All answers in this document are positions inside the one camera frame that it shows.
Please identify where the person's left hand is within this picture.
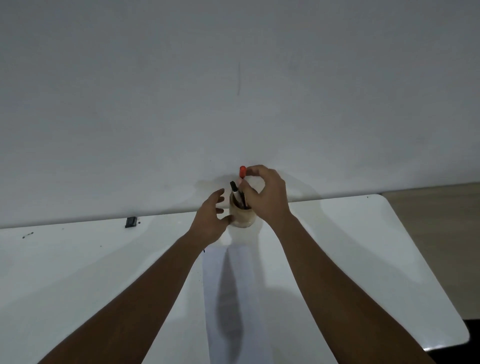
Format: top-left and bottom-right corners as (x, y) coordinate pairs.
(186, 188), (234, 248)

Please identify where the person's right hand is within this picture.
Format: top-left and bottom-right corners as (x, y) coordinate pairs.
(238, 165), (295, 228)

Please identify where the beige wooden pen holder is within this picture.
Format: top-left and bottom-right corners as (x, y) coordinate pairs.
(228, 193), (258, 229)

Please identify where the person's right forearm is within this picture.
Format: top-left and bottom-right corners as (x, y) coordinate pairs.
(271, 215), (436, 364)

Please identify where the person's left forearm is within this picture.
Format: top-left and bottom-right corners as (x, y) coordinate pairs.
(37, 231), (211, 364)

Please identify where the black capped white marker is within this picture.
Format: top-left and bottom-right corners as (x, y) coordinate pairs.
(229, 181), (245, 209)

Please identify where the white paper sheet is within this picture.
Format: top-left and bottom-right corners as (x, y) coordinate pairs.
(201, 244), (275, 364)

